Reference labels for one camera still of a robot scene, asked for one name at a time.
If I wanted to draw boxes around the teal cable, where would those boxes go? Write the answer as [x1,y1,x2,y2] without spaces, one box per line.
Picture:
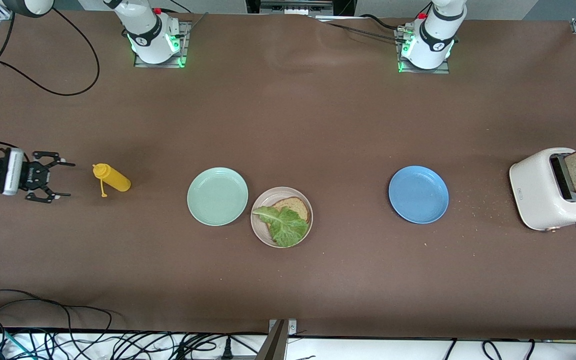
[0,325,36,360]

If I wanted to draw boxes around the small metal bracket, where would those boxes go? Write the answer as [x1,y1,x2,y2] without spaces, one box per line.
[268,318,298,337]

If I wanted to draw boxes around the grey left arm base plate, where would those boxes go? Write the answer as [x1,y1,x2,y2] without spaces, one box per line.
[397,27,451,75]

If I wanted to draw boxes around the grey metal mount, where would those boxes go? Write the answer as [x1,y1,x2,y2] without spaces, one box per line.
[245,0,356,16]

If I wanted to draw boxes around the beige plate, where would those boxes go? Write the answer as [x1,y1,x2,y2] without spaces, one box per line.
[251,186,314,248]

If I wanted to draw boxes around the grey metal post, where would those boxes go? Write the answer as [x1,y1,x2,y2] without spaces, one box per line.
[255,320,289,360]

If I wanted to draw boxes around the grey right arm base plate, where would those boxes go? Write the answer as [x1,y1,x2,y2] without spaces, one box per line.
[134,21,191,68]

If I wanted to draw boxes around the yellow squeeze bottle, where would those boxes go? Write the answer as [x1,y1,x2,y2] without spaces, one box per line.
[92,163,132,198]

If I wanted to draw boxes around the thin grey cable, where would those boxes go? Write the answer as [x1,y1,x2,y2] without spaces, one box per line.
[160,0,209,36]

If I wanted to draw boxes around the brown table cover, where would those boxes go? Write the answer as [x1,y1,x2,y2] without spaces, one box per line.
[0,9,576,341]

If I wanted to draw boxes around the green lettuce leaf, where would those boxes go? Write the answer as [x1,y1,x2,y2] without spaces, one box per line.
[252,206,310,248]

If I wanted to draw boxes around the blue plate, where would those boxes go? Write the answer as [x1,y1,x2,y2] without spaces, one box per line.
[388,165,450,224]

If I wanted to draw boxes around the mint green plate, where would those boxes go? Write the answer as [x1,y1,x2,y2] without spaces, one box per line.
[186,167,249,227]

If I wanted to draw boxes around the white toaster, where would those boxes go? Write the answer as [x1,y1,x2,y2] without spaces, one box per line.
[509,147,576,233]

